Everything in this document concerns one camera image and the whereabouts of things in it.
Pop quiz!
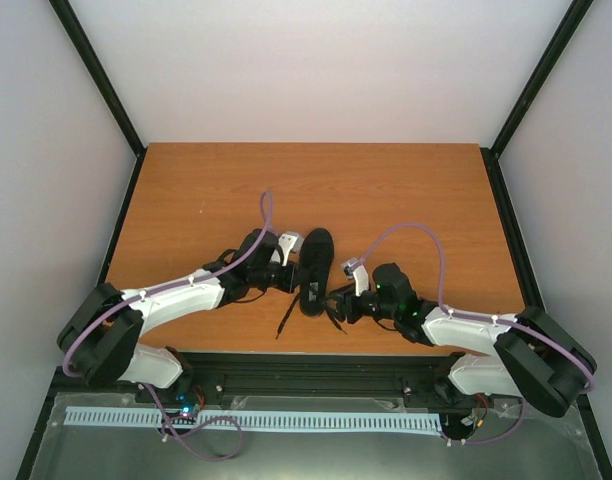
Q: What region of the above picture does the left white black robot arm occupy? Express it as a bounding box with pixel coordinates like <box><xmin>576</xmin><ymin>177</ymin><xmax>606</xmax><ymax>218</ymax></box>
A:
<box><xmin>57</xmin><ymin>229</ymin><xmax>303</xmax><ymax>403</ymax></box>

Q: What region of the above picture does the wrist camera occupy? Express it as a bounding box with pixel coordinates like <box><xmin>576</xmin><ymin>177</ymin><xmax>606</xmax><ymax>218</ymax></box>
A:
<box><xmin>341</xmin><ymin>257</ymin><xmax>370</xmax><ymax>297</ymax></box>
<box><xmin>277</xmin><ymin>231</ymin><xmax>304</xmax><ymax>266</ymax></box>

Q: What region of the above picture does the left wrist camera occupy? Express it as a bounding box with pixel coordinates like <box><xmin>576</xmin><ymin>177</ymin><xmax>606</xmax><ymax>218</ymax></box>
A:
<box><xmin>277</xmin><ymin>231</ymin><xmax>304</xmax><ymax>266</ymax></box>

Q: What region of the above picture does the light blue slotted cable duct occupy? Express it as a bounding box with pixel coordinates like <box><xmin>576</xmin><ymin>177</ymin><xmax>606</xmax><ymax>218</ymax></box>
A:
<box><xmin>63</xmin><ymin>406</ymin><xmax>442</xmax><ymax>436</ymax></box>

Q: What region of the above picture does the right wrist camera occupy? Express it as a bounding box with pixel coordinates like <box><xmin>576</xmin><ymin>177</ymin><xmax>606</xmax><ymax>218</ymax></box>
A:
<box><xmin>341</xmin><ymin>257</ymin><xmax>370</xmax><ymax>297</ymax></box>

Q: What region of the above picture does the left black frame post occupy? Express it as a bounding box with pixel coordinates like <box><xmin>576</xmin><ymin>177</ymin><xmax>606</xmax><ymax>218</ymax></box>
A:
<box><xmin>48</xmin><ymin>0</ymin><xmax>147</xmax><ymax>157</ymax></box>

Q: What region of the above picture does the black frame post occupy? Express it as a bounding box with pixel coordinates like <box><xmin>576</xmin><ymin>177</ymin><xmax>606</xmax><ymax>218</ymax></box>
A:
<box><xmin>48</xmin><ymin>0</ymin><xmax>147</xmax><ymax>157</ymax></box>
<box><xmin>489</xmin><ymin>0</ymin><xmax>596</xmax><ymax>156</ymax></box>

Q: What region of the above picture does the right small circuit board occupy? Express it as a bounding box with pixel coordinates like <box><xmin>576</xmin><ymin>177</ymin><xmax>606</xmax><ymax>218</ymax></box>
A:
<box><xmin>460</xmin><ymin>408</ymin><xmax>488</xmax><ymax>430</ymax></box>

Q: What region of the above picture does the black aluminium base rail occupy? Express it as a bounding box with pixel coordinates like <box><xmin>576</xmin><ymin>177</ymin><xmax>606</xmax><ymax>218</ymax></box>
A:
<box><xmin>50</xmin><ymin>349</ymin><xmax>585</xmax><ymax>406</ymax></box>

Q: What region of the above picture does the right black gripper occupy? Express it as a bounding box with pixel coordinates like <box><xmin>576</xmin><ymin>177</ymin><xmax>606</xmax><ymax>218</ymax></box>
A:
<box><xmin>319</xmin><ymin>282</ymin><xmax>399</xmax><ymax>323</ymax></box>

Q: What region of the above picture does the left green-lit circuit board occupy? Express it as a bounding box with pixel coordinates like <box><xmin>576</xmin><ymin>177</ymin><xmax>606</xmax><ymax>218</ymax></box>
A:
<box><xmin>165</xmin><ymin>404</ymin><xmax>201</xmax><ymax>428</ymax></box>

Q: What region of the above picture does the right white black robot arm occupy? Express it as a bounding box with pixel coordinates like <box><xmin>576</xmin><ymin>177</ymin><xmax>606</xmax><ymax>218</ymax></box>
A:
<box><xmin>335</xmin><ymin>258</ymin><xmax>597</xmax><ymax>418</ymax></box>

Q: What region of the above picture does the black shoelace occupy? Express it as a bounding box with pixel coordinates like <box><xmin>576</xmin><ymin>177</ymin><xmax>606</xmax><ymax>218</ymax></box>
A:
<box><xmin>275</xmin><ymin>284</ymin><xmax>351</xmax><ymax>339</ymax></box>

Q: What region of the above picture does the black canvas shoe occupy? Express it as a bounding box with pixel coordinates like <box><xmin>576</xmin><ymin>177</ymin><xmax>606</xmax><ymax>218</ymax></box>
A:
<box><xmin>299</xmin><ymin>228</ymin><xmax>335</xmax><ymax>317</ymax></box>

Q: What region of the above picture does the right black frame post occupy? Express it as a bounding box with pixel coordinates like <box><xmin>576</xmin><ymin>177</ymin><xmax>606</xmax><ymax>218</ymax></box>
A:
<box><xmin>489</xmin><ymin>0</ymin><xmax>596</xmax><ymax>156</ymax></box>

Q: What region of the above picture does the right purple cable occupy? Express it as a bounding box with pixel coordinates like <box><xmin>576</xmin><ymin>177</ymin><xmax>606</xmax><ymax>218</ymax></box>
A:
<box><xmin>355</xmin><ymin>222</ymin><xmax>598</xmax><ymax>447</ymax></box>

